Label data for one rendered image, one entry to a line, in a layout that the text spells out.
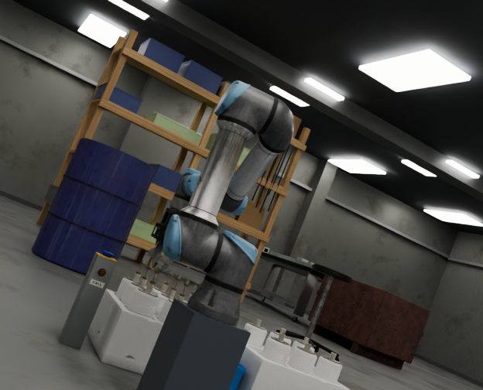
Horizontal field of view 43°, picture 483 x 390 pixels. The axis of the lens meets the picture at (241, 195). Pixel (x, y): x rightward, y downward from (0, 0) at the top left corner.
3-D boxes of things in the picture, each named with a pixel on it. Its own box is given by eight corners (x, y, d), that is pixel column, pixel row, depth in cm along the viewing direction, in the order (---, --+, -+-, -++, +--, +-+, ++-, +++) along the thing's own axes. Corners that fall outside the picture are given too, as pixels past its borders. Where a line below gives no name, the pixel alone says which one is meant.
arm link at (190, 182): (223, 183, 199) (215, 183, 210) (191, 169, 196) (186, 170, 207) (214, 205, 198) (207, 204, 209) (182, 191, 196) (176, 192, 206)
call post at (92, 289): (80, 349, 202) (117, 262, 206) (59, 343, 200) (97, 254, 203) (78, 343, 209) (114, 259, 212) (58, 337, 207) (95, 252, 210)
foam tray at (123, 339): (206, 395, 210) (226, 346, 212) (101, 362, 197) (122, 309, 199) (177, 362, 246) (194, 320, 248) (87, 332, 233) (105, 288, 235)
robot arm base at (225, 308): (244, 330, 166) (258, 295, 167) (196, 313, 161) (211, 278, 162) (224, 316, 180) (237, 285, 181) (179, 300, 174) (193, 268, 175)
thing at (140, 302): (135, 342, 214) (155, 293, 215) (143, 350, 205) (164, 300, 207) (110, 334, 209) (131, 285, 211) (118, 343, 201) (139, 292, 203)
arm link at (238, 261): (249, 292, 167) (267, 247, 168) (205, 275, 164) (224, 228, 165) (238, 286, 179) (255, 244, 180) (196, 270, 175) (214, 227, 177)
